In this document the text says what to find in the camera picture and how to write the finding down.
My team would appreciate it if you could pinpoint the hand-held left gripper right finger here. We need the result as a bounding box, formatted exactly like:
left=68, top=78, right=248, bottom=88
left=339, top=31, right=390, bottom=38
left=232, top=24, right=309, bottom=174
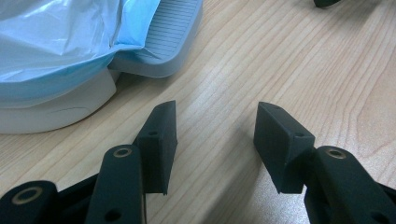
left=253, top=101, right=396, bottom=224

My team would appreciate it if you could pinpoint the light blue trash bag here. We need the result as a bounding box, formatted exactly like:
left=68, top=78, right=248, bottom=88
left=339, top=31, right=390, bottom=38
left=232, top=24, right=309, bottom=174
left=0, top=0, right=162, bottom=102

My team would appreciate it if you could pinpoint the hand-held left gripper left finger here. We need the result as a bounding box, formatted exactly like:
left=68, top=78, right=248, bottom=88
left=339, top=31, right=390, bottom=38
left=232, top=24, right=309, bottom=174
left=84, top=100, right=178, bottom=224

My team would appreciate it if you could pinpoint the white pedal trash bin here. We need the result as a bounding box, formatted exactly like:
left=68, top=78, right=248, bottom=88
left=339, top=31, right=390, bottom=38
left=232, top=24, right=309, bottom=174
left=0, top=0, right=204, bottom=134

